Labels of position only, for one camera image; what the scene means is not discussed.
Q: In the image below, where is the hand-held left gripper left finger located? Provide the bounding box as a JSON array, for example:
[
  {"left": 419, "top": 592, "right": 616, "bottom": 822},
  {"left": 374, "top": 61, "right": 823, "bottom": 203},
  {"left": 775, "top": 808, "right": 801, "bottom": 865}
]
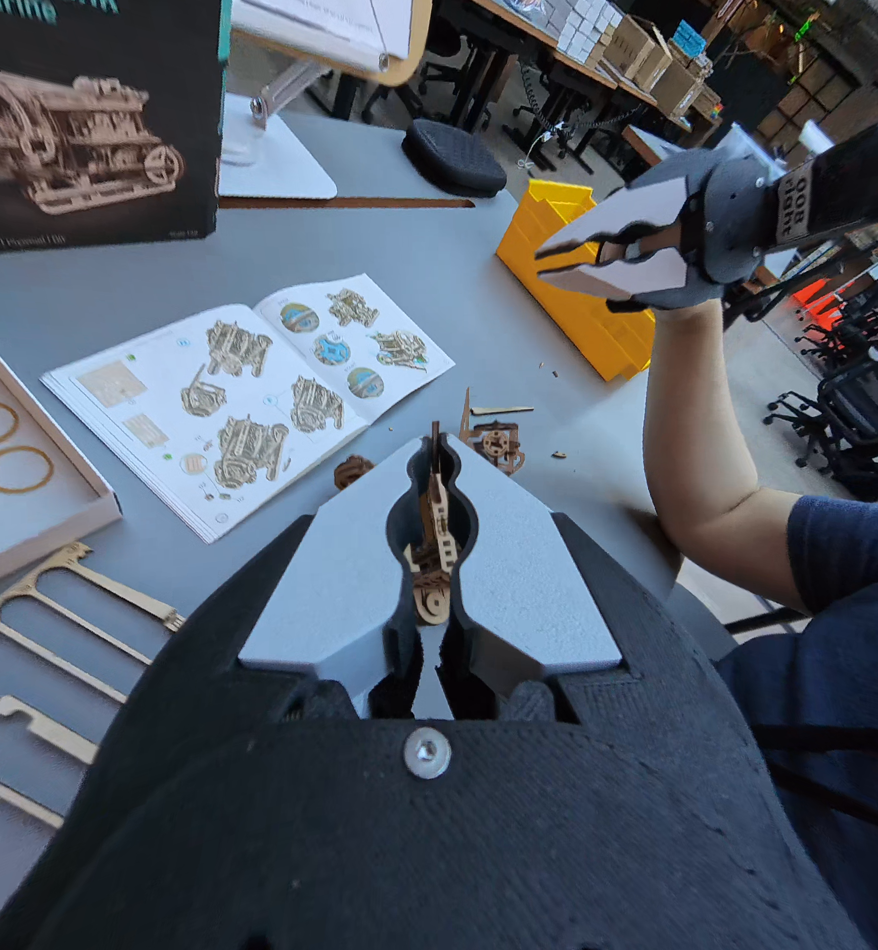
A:
[{"left": 238, "top": 436, "right": 436, "bottom": 719}]

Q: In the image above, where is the black textured cushion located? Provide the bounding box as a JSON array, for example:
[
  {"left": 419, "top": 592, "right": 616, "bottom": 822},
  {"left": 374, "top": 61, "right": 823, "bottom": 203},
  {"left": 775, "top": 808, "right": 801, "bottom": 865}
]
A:
[{"left": 402, "top": 119, "right": 508, "bottom": 199}]

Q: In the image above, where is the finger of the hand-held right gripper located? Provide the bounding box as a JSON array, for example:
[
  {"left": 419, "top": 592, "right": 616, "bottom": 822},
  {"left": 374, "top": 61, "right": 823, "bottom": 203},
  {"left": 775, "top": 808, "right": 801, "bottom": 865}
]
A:
[
  {"left": 539, "top": 245, "right": 691, "bottom": 299},
  {"left": 535, "top": 177, "right": 692, "bottom": 261}
]

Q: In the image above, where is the white cardboard tray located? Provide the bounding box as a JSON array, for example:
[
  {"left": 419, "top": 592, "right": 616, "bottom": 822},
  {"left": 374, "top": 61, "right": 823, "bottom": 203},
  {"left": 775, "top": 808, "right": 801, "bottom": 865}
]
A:
[{"left": 0, "top": 315, "right": 123, "bottom": 598}]

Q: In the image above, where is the black model kit box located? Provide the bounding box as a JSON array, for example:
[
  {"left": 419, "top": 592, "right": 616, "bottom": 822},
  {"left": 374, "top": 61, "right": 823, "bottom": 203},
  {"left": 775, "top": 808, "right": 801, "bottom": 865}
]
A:
[{"left": 0, "top": 0, "right": 233, "bottom": 257}]

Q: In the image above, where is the empty wooden part sheet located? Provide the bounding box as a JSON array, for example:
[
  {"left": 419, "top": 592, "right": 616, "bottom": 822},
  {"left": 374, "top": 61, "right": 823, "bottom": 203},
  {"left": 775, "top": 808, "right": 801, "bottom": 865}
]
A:
[{"left": 0, "top": 542, "right": 186, "bottom": 828}]

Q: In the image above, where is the wooden model assembly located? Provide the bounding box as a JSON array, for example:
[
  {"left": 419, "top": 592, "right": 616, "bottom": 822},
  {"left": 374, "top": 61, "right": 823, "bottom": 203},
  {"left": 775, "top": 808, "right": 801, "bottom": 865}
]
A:
[{"left": 460, "top": 387, "right": 526, "bottom": 476}]

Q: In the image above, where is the white stand base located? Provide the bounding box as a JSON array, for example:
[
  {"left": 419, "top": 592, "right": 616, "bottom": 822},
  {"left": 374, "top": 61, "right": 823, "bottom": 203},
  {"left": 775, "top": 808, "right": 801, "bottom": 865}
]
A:
[{"left": 218, "top": 63, "right": 338, "bottom": 200}]

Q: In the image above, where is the group of tan rubber bands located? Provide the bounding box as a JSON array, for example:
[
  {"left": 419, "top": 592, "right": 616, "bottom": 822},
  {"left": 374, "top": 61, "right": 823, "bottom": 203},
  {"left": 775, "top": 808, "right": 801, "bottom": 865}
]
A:
[{"left": 0, "top": 399, "right": 55, "bottom": 495}]

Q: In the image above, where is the white document stand with instructions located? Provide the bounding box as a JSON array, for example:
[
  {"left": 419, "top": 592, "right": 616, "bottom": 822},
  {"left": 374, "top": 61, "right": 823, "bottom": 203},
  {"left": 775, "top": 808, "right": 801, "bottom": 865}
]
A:
[{"left": 231, "top": 0, "right": 434, "bottom": 89}]

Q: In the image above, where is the black office chair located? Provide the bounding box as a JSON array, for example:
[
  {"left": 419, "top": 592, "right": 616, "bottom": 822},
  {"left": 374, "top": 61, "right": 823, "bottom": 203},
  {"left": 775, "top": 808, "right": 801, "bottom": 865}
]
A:
[
  {"left": 764, "top": 349, "right": 878, "bottom": 502},
  {"left": 793, "top": 267, "right": 878, "bottom": 365}
]

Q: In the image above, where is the open instruction booklet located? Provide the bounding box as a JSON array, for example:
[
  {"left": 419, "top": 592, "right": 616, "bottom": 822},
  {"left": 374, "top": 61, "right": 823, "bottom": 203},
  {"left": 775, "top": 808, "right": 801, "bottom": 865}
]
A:
[{"left": 40, "top": 273, "right": 457, "bottom": 545}]

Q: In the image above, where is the wooden model part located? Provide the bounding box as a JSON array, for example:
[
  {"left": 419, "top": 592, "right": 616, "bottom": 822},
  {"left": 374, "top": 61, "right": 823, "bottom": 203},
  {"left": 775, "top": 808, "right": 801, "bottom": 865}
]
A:
[{"left": 402, "top": 422, "right": 461, "bottom": 626}]

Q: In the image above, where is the cardboard box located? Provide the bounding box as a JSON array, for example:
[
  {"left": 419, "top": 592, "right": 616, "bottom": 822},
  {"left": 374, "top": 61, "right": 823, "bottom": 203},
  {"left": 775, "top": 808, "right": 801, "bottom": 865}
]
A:
[
  {"left": 602, "top": 15, "right": 673, "bottom": 92},
  {"left": 650, "top": 59, "right": 708, "bottom": 118}
]

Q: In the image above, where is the stack of small white boxes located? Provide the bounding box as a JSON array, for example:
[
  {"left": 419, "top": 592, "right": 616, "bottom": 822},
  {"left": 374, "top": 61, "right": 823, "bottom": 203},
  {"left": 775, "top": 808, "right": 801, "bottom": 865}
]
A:
[{"left": 543, "top": 0, "right": 625, "bottom": 56}]

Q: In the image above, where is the person's right forearm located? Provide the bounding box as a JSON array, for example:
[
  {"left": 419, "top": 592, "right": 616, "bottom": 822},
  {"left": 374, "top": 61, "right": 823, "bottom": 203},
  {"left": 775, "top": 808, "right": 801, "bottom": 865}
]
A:
[{"left": 643, "top": 297, "right": 807, "bottom": 613}]

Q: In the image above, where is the printed instruction sheet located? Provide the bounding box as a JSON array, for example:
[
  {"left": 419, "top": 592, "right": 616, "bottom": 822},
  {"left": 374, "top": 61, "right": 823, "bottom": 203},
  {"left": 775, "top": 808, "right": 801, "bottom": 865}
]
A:
[{"left": 242, "top": 0, "right": 414, "bottom": 60}]

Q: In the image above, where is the yellow plastic bin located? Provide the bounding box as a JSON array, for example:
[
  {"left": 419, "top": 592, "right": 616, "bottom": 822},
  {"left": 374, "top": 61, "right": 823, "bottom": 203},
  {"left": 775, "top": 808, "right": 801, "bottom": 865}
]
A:
[{"left": 496, "top": 178, "right": 656, "bottom": 383}]

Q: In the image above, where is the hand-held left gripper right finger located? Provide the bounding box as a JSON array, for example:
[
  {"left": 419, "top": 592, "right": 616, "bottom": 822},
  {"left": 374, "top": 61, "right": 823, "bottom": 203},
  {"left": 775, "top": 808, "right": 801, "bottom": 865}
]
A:
[{"left": 439, "top": 434, "right": 624, "bottom": 719}]

